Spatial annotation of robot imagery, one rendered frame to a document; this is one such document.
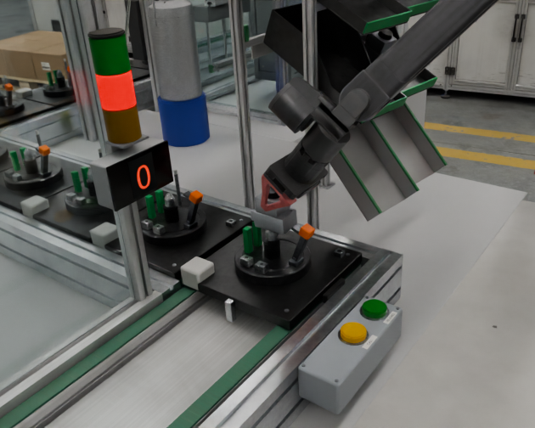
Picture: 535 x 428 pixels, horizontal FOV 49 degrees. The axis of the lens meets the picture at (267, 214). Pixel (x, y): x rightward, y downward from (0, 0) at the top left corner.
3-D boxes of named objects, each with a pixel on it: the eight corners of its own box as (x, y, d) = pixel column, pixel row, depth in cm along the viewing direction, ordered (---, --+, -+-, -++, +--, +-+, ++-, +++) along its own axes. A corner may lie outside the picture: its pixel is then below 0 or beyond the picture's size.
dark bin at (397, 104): (402, 106, 117) (419, 76, 111) (361, 125, 109) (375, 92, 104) (306, 30, 128) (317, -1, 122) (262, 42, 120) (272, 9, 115)
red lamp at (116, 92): (143, 103, 86) (138, 70, 84) (117, 113, 83) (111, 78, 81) (121, 98, 89) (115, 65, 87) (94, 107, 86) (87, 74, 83)
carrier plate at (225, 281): (362, 261, 112) (362, 251, 111) (290, 331, 95) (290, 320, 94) (261, 228, 125) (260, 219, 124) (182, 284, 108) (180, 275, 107)
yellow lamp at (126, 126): (149, 135, 89) (143, 104, 86) (123, 146, 85) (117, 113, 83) (126, 129, 91) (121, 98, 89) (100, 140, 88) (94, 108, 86)
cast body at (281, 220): (297, 223, 105) (295, 188, 102) (284, 235, 102) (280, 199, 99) (259, 213, 109) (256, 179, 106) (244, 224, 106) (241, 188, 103)
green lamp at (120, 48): (138, 69, 84) (132, 33, 82) (110, 77, 81) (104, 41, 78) (115, 64, 87) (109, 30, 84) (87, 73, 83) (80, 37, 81)
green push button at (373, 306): (391, 313, 97) (391, 303, 96) (380, 326, 95) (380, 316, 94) (368, 305, 100) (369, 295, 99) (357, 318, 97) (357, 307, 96)
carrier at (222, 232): (255, 227, 126) (250, 172, 120) (176, 282, 109) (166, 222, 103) (173, 200, 139) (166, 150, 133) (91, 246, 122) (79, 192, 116)
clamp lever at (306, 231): (303, 259, 105) (316, 228, 100) (297, 264, 104) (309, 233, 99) (287, 247, 106) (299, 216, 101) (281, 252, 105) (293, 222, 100)
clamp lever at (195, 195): (197, 222, 119) (204, 194, 114) (190, 227, 118) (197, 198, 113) (184, 212, 120) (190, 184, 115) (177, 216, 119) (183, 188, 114)
